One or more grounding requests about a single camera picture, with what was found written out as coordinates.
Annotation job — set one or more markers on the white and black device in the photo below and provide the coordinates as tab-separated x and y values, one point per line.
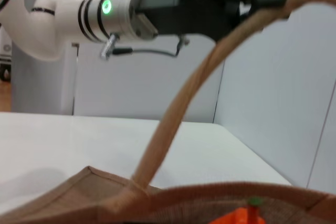
5	61

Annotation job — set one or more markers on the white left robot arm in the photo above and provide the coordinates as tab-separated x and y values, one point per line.
52	24

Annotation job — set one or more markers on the orange toy fruit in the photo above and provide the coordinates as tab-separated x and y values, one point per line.
236	217

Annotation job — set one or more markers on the brown jute handbag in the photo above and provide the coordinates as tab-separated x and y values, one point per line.
65	203

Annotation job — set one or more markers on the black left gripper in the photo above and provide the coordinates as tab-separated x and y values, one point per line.
199	11

